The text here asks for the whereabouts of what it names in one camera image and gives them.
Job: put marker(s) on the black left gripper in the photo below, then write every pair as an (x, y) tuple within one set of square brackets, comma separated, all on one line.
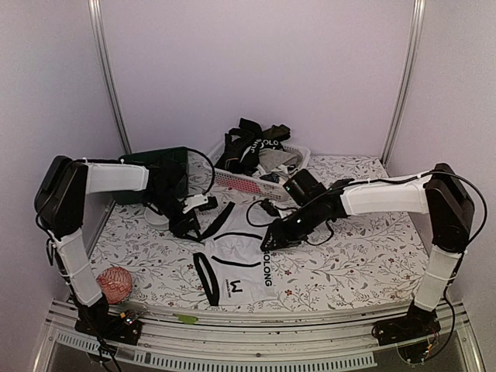
[(177, 228)]

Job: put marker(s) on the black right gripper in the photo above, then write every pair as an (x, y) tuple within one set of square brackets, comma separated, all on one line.
[(282, 237)]

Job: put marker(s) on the white underwear with black trim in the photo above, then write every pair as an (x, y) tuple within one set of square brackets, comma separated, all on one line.
[(232, 268)]

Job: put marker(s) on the grey underwear in basket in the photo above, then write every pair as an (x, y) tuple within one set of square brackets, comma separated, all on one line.
[(278, 161)]

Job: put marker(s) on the black underwear in basket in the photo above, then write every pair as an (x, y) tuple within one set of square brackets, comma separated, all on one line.
[(242, 146)]

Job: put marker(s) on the white ceramic bowl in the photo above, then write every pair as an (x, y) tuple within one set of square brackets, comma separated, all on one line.
[(156, 221)]

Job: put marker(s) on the green compartment tray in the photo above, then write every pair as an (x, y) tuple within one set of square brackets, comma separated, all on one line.
[(173, 161)]

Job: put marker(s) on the white plastic laundry basket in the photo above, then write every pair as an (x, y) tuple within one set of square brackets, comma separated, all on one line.
[(256, 186)]

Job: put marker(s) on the green tape scrap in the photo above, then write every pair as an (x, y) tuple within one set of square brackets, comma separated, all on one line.
[(186, 319)]

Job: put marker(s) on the red patterned bowl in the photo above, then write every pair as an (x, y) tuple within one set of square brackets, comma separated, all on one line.
[(116, 284)]

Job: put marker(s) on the left robot arm white sleeves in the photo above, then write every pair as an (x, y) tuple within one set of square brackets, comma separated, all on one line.
[(59, 206)]

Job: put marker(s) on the robot arm white sleeves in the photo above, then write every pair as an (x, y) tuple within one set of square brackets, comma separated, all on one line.
[(59, 206), (403, 237)]

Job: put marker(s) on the right robot arm white sleeves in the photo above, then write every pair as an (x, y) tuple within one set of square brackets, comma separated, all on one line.
[(403, 237)]

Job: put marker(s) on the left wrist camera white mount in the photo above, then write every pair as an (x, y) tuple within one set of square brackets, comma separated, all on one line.
[(200, 202)]

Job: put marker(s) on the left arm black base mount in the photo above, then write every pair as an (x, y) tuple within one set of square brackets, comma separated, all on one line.
[(95, 320)]

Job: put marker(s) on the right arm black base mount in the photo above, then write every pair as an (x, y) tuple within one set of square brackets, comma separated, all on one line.
[(414, 324)]

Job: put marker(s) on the aluminium front table rail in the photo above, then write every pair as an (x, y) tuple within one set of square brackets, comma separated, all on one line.
[(333, 340)]

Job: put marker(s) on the left aluminium frame post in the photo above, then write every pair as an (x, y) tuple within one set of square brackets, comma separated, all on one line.
[(97, 26)]

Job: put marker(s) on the aluminium frame post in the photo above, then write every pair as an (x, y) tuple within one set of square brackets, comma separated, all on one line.
[(97, 26), (414, 39)]

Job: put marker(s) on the right aluminium frame post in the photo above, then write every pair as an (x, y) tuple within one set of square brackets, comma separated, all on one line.
[(414, 39)]

